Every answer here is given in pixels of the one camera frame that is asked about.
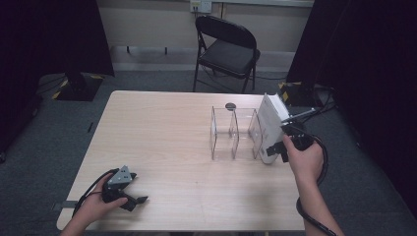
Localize black folding chair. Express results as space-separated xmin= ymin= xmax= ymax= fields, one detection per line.
xmin=192 ymin=14 xmax=262 ymax=94

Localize black stand base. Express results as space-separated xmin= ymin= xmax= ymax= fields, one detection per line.
xmin=51 ymin=72 xmax=105 ymax=102
xmin=278 ymin=81 xmax=317 ymax=108

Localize white wall outlet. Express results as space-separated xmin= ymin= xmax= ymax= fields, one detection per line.
xmin=190 ymin=0 xmax=213 ymax=15

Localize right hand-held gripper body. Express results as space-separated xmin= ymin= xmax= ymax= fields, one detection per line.
xmin=280 ymin=108 xmax=318 ymax=152

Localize person's left hand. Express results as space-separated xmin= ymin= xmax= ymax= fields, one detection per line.
xmin=77 ymin=181 xmax=129 ymax=228

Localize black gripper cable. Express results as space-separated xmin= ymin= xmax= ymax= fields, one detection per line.
xmin=295 ymin=135 xmax=338 ymax=236
xmin=72 ymin=168 xmax=120 ymax=219

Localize black curtain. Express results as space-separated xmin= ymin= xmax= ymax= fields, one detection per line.
xmin=0 ymin=0 xmax=115 ymax=155
xmin=286 ymin=0 xmax=417 ymax=210

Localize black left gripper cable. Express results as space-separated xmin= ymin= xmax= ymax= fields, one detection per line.
xmin=72 ymin=168 xmax=120 ymax=219

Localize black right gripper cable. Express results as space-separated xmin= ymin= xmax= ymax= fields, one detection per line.
xmin=295 ymin=135 xmax=338 ymax=236

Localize person's right hand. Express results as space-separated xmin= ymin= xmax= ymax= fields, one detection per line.
xmin=282 ymin=134 xmax=326 ymax=189

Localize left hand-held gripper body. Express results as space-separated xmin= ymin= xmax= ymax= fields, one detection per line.
xmin=101 ymin=165 xmax=134 ymax=205

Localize white book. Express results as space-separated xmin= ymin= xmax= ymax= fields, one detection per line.
xmin=256 ymin=92 xmax=291 ymax=165

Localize clear acrylic book rack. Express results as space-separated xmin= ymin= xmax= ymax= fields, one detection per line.
xmin=209 ymin=105 xmax=266 ymax=162

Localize black floor cables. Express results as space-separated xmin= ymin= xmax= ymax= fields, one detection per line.
xmin=308 ymin=85 xmax=339 ymax=120

